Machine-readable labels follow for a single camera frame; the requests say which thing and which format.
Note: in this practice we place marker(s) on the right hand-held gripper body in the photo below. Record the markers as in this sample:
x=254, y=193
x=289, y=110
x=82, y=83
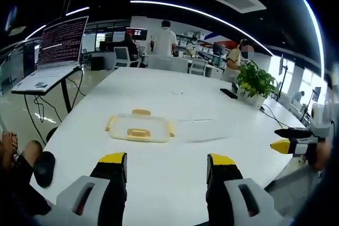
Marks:
x=321, y=120

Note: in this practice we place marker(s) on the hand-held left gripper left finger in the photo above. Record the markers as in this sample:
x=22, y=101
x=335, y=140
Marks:
x=106, y=183

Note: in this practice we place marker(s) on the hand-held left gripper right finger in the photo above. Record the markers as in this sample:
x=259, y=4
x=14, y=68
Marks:
x=225, y=183

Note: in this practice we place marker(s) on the clear lid with yellow buckles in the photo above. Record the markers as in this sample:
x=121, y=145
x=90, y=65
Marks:
x=140, y=130

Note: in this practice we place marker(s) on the person's right hand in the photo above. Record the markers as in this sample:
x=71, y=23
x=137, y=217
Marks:
x=321, y=155

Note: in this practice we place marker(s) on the green potted plant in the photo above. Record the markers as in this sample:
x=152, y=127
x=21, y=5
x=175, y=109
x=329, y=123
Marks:
x=255, y=83

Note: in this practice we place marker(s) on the rounded black object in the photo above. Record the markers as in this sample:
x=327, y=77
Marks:
x=43, y=169

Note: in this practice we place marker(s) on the flat black device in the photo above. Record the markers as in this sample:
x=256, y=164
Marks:
x=229, y=93

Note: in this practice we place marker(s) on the person's leg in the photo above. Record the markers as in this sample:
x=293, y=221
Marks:
x=30, y=152

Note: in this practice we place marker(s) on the person's black shorts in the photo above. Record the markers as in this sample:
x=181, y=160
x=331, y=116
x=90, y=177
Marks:
x=23, y=189

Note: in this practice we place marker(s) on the black-legged laptop stand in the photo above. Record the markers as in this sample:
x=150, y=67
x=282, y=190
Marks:
x=66, y=96

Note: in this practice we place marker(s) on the person's foot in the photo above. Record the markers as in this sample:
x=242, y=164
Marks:
x=8, y=148

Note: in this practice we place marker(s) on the white office chair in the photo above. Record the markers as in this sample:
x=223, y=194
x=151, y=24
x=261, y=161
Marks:
x=122, y=56
x=198, y=66

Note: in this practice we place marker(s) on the open white laptop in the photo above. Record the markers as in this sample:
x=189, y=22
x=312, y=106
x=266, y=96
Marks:
x=53, y=59

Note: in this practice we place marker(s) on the wall monitor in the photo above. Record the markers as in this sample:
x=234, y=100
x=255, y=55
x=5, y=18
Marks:
x=137, y=33

